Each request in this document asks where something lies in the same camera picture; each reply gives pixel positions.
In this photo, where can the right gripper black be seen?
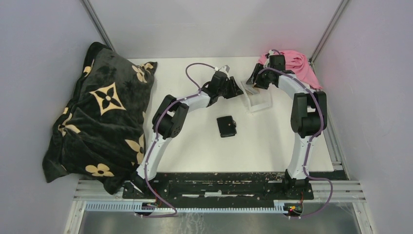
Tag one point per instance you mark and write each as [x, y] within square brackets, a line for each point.
[258, 67]

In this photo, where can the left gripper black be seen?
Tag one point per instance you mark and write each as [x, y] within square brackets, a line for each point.
[235, 90]

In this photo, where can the black leather card holder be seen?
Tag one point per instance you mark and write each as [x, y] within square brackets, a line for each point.
[226, 126]

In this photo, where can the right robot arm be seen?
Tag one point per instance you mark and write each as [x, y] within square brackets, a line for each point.
[308, 116]

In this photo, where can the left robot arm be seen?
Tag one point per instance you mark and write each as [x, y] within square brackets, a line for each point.
[169, 120]

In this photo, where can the stack of cards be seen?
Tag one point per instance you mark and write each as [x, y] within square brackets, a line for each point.
[251, 90]

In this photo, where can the white plastic bin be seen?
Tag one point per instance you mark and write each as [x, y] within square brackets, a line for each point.
[258, 102]

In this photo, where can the pink crumpled cloth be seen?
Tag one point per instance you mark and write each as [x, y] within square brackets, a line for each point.
[298, 63]

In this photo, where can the black floral pillow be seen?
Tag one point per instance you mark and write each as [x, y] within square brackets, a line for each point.
[100, 133]

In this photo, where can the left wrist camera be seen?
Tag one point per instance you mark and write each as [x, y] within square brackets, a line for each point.
[225, 69]

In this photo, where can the aluminium frame rail right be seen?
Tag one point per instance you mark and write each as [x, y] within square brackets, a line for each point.
[329, 29]

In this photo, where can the aluminium frame rail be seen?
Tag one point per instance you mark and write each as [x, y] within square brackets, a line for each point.
[329, 29]
[97, 23]

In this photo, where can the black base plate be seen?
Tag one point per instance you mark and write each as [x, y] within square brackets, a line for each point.
[226, 190]

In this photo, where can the aluminium frame rail left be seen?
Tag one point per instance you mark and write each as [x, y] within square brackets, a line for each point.
[97, 23]

